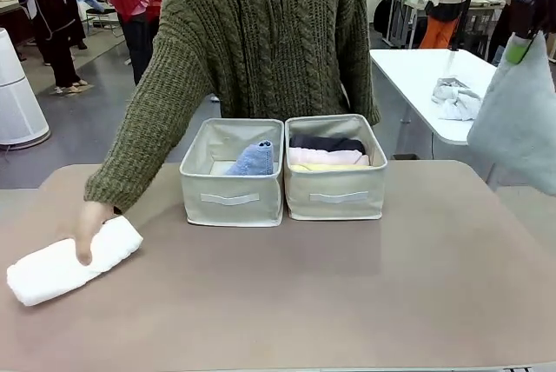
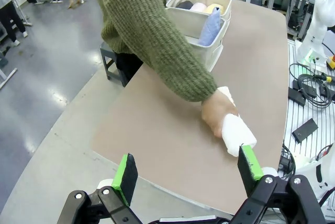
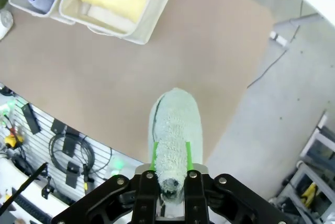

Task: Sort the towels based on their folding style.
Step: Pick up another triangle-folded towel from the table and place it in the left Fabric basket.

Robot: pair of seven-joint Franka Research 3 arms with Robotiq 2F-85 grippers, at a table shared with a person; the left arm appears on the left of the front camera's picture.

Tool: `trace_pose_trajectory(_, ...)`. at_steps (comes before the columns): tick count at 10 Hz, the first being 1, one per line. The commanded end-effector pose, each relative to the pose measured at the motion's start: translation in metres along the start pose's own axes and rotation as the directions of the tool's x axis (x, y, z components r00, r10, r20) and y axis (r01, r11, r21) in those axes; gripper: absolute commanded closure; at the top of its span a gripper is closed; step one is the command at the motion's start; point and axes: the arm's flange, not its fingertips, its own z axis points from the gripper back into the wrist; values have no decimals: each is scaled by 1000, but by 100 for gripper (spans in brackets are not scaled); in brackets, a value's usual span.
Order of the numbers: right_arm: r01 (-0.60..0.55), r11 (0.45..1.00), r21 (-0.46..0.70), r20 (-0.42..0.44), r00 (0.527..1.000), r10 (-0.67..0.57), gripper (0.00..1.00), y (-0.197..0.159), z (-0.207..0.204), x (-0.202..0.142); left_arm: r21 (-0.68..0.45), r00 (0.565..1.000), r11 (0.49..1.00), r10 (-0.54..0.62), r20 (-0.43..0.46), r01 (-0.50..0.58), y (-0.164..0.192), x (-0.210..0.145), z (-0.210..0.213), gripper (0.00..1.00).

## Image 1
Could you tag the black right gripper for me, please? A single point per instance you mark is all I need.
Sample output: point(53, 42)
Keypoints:
point(527, 11)

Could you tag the pale teal cone towel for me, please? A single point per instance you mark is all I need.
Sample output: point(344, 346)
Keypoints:
point(517, 128)

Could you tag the dark grey towel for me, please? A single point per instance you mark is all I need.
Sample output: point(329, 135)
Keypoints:
point(326, 143)

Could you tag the pink towel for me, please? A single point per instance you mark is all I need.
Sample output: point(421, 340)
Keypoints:
point(326, 157)

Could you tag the yellow towel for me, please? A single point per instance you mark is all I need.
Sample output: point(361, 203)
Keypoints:
point(326, 168)

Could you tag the lavender blue cone towel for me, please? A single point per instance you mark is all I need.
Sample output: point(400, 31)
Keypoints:
point(254, 162)

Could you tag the white towel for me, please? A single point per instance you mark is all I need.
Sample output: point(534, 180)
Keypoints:
point(52, 276)

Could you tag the person right forearm green sleeve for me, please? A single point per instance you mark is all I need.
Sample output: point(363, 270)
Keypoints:
point(139, 137)

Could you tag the person right hand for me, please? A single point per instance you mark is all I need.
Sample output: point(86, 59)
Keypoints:
point(89, 228)

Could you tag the black tripod pole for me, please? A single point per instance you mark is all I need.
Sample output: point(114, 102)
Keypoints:
point(467, 2)

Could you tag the crumpled grey cloth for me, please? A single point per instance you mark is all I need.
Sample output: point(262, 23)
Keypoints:
point(454, 100)

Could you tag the white side table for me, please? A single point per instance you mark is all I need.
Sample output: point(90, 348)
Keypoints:
point(412, 76)

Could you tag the grey background table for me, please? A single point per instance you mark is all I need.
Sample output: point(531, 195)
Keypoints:
point(401, 15)

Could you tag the cream fabric storage box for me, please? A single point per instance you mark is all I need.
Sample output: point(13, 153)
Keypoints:
point(334, 194)
point(230, 198)

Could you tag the person torso green knit sweater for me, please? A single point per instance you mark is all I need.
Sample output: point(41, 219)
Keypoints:
point(265, 37)

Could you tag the black metal chair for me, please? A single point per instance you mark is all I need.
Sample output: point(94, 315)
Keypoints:
point(102, 13)

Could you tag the bystander in dark clothes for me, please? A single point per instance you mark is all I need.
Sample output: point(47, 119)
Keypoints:
point(56, 28)

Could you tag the white cylindrical air purifier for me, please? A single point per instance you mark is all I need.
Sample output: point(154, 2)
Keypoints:
point(19, 94)

